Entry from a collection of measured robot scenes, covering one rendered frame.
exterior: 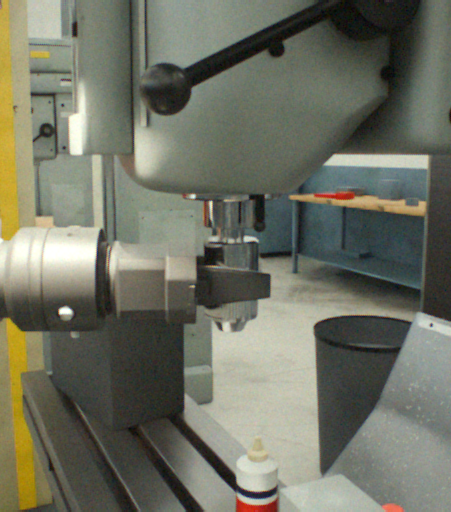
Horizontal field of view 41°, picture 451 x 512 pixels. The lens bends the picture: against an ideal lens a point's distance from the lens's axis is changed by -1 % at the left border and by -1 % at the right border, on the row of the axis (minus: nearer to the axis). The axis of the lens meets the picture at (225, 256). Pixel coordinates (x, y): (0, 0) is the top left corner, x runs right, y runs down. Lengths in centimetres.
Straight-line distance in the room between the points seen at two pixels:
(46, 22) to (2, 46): 758
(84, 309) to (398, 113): 29
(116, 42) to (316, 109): 15
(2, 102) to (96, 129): 175
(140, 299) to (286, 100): 19
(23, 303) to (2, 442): 193
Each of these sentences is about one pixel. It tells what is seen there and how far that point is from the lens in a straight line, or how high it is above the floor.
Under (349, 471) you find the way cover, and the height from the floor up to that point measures 93.
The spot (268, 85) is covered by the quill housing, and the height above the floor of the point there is 139.
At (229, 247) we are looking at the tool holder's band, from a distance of 50.
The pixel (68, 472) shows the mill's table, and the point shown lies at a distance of 79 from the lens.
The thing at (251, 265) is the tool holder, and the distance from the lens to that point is 51.
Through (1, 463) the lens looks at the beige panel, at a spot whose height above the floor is 24.
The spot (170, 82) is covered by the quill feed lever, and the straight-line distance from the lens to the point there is 35.
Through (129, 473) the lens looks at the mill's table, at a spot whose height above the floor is 97.
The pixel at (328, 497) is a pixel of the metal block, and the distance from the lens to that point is 45.
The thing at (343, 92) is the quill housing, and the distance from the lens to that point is 46.
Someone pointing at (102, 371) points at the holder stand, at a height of 105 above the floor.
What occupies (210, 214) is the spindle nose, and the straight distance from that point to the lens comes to 50.
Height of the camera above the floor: 134
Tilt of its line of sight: 10 degrees down
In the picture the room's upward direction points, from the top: straight up
